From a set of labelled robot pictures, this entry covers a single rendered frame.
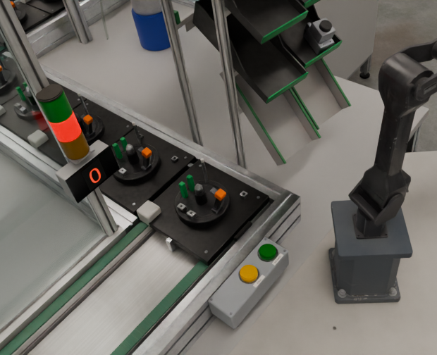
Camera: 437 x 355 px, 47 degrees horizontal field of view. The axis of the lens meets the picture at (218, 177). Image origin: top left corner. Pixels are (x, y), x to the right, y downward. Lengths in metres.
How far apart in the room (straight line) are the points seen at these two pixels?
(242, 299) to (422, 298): 0.42
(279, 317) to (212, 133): 0.67
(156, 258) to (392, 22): 2.82
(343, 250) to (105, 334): 0.56
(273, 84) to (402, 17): 2.64
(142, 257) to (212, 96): 0.71
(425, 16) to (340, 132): 2.33
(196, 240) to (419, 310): 0.53
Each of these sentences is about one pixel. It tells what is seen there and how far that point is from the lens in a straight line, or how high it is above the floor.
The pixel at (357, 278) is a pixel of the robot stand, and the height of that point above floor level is 0.96.
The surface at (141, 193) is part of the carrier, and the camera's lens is 1.34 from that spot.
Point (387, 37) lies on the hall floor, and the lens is 3.59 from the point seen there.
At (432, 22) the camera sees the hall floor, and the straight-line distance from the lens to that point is 3.76.
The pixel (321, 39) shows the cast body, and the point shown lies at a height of 1.24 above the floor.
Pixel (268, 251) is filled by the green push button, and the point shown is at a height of 0.97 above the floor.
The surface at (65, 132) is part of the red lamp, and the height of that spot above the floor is 1.34.
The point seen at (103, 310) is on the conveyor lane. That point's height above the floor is 0.92.
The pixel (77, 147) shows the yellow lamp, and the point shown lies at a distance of 1.03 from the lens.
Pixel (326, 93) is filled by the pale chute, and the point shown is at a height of 1.03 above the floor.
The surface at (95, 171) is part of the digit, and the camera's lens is 1.09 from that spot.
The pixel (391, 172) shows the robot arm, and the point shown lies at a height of 1.23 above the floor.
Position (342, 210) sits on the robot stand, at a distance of 1.12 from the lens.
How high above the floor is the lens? 1.94
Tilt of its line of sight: 47 degrees down
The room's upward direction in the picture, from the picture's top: 11 degrees counter-clockwise
